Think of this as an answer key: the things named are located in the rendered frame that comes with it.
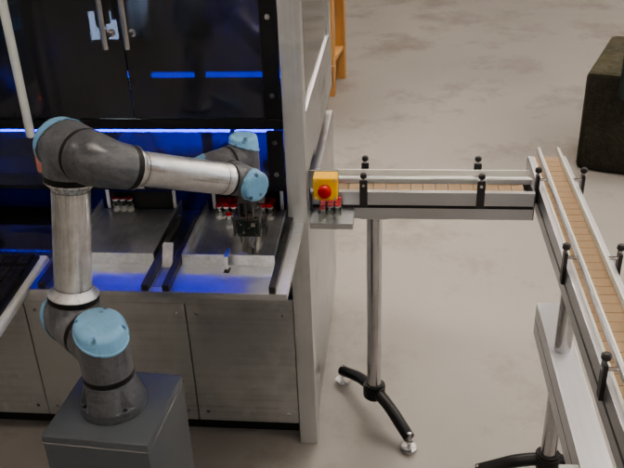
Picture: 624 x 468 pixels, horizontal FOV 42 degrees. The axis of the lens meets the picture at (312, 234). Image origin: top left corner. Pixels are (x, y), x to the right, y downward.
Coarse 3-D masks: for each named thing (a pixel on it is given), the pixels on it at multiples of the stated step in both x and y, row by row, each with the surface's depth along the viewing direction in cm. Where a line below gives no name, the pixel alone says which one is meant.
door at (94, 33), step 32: (32, 0) 222; (64, 0) 222; (0, 32) 228; (32, 32) 227; (64, 32) 226; (96, 32) 225; (0, 64) 232; (32, 64) 231; (64, 64) 230; (96, 64) 230; (0, 96) 237; (32, 96) 236; (64, 96) 235; (96, 96) 234; (128, 96) 233
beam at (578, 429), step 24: (552, 312) 258; (552, 336) 246; (552, 360) 236; (576, 360) 236; (552, 384) 234; (576, 384) 226; (552, 408) 234; (576, 408) 218; (576, 432) 210; (600, 432) 209; (576, 456) 203; (600, 456) 202
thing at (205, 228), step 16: (208, 208) 255; (208, 224) 247; (224, 224) 247; (272, 224) 246; (192, 240) 236; (208, 240) 238; (224, 240) 238; (240, 240) 237; (272, 240) 237; (192, 256) 225; (208, 256) 224; (240, 256) 223; (256, 256) 223; (272, 256) 222
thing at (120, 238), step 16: (96, 208) 252; (112, 208) 259; (176, 208) 250; (96, 224) 250; (112, 224) 250; (128, 224) 249; (144, 224) 249; (160, 224) 248; (96, 240) 240; (112, 240) 240; (128, 240) 240; (144, 240) 239; (160, 240) 232; (96, 256) 228; (112, 256) 228; (128, 256) 227; (144, 256) 226
